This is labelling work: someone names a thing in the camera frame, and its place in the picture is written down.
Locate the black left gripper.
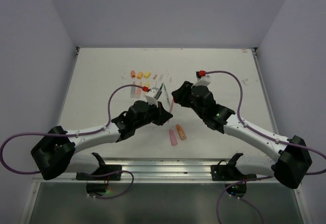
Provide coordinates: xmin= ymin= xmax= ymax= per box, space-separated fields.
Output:
xmin=134 ymin=99 xmax=172 ymax=129

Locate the thin orange pen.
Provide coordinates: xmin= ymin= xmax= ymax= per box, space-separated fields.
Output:
xmin=168 ymin=99 xmax=174 ymax=122

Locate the orange highlighter marker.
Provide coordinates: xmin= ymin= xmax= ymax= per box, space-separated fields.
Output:
xmin=135 ymin=82 xmax=143 ymax=98

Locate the white marker with peach tip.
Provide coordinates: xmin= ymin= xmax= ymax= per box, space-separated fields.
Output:
xmin=130 ymin=82 xmax=137 ymax=98

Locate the yellow marker cap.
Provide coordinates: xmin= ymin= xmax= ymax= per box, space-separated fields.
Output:
xmin=144 ymin=71 xmax=151 ymax=79

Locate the orange marker cap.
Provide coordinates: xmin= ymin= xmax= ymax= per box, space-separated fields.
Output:
xmin=137 ymin=71 xmax=144 ymax=79

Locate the peach marker cap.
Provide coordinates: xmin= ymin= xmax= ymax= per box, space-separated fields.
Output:
xmin=130 ymin=70 xmax=135 ymax=78

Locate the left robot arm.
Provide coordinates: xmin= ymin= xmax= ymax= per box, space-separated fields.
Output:
xmin=31 ymin=100 xmax=173 ymax=180

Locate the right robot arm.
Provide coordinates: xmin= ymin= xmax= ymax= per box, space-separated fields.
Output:
xmin=172 ymin=81 xmax=312 ymax=189

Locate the pink highlighter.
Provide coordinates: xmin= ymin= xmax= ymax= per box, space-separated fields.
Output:
xmin=169 ymin=129 xmax=177 ymax=146

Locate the orange clear highlighter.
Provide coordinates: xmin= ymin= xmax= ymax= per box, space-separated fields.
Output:
xmin=176 ymin=124 xmax=186 ymax=141

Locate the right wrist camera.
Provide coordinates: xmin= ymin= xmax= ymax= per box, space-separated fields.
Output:
xmin=194 ymin=70 xmax=211 ymax=87

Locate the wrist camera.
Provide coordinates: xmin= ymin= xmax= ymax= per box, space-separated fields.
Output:
xmin=194 ymin=70 xmax=211 ymax=87
xmin=145 ymin=88 xmax=162 ymax=107

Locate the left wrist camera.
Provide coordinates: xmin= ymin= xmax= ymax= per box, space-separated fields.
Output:
xmin=145 ymin=88 xmax=162 ymax=107

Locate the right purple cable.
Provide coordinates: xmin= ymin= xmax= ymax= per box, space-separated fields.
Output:
xmin=205 ymin=70 xmax=326 ymax=175

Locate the purple cable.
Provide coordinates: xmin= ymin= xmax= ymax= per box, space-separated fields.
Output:
xmin=0 ymin=84 xmax=150 ymax=175
xmin=205 ymin=70 xmax=326 ymax=175

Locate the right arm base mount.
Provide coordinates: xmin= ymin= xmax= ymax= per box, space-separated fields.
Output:
xmin=210 ymin=153 xmax=257 ymax=198

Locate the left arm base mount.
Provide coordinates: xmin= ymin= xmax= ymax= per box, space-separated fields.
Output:
xmin=76 ymin=153 xmax=125 ymax=200

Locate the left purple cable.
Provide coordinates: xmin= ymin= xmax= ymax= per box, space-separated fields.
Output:
xmin=0 ymin=84 xmax=150 ymax=175

